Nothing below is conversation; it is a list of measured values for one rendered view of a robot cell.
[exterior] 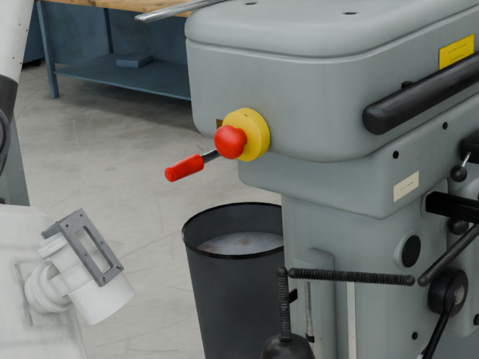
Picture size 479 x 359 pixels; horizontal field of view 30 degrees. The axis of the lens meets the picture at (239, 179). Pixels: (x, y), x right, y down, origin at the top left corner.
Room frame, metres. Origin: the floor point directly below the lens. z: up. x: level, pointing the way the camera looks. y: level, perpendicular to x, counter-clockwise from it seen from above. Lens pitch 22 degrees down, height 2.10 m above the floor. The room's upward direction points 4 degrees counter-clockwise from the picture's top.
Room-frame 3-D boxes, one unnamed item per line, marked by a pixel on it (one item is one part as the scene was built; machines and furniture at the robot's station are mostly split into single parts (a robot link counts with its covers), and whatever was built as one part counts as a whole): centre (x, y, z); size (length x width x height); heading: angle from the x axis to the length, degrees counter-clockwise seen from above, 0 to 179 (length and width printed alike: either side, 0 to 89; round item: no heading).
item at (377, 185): (1.18, -0.19, 1.68); 0.34 x 0.24 x 0.10; 138
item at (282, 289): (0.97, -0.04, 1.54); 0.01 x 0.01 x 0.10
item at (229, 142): (0.96, 0.00, 1.76); 0.04 x 0.03 x 0.04; 48
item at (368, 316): (1.15, -0.17, 1.47); 0.21 x 0.19 x 0.32; 48
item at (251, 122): (0.98, -0.01, 1.76); 0.06 x 0.02 x 0.06; 48
